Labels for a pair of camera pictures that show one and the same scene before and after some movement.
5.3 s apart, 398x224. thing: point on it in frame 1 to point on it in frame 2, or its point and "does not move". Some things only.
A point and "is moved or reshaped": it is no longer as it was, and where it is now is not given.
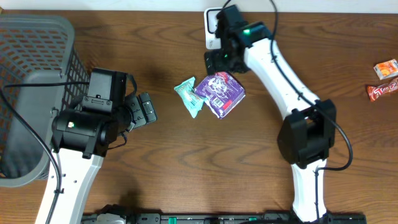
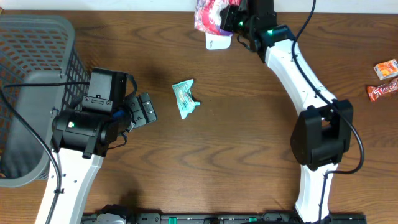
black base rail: (122, 215) does not move
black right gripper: (217, 56) to (229, 15)
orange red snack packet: (374, 91) does not move
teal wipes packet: (192, 101) is moved or reshaped
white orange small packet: (387, 70) does not move
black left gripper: (143, 108) does not move
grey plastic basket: (41, 71) does not move
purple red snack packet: (222, 91) to (207, 15)
